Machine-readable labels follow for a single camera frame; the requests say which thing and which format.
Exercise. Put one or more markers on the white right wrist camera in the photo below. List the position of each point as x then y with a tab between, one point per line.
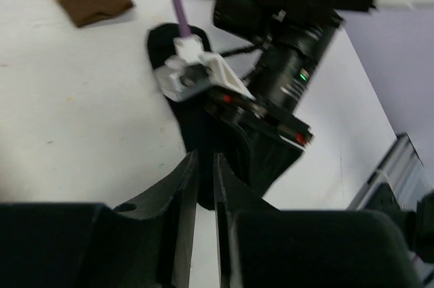
192	71

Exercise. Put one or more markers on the aluminium frame rail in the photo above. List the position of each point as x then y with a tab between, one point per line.
397	183

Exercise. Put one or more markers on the black sock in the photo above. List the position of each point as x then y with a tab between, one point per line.
200	131

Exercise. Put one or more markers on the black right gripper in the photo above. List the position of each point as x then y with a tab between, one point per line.
275	142

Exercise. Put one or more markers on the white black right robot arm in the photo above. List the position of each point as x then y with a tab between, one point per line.
292	37

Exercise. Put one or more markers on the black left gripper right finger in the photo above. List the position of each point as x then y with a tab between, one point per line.
231	196

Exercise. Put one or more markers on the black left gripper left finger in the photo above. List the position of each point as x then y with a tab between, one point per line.
156	232

